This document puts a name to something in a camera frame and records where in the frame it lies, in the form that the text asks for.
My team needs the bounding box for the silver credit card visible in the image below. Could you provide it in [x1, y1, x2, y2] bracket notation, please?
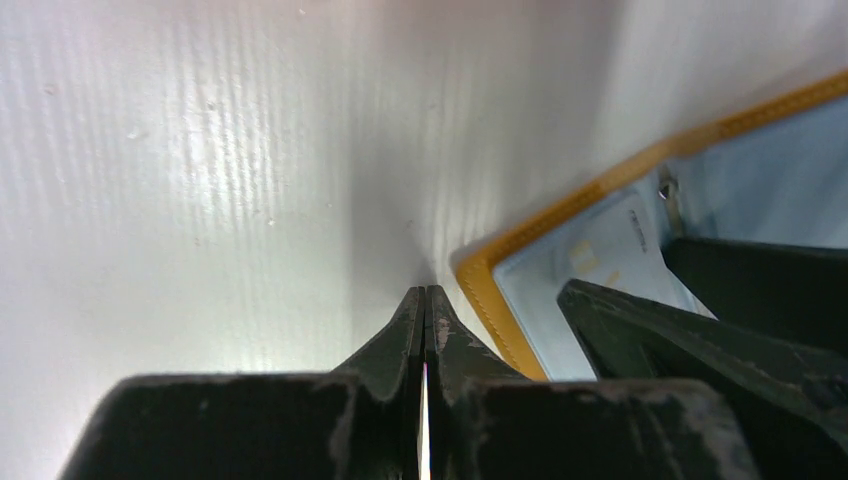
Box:
[557, 191, 715, 318]

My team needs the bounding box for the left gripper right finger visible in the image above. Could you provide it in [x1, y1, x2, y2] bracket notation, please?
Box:
[425, 285, 759, 479]

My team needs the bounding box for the yellow leather card holder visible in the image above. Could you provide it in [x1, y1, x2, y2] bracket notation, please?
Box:
[456, 72, 847, 380]

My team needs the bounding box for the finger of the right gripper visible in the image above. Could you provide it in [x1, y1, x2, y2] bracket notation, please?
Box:
[557, 280, 847, 479]
[662, 237, 847, 355]

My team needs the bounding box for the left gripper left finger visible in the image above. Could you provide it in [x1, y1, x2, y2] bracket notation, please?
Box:
[62, 287, 424, 479]

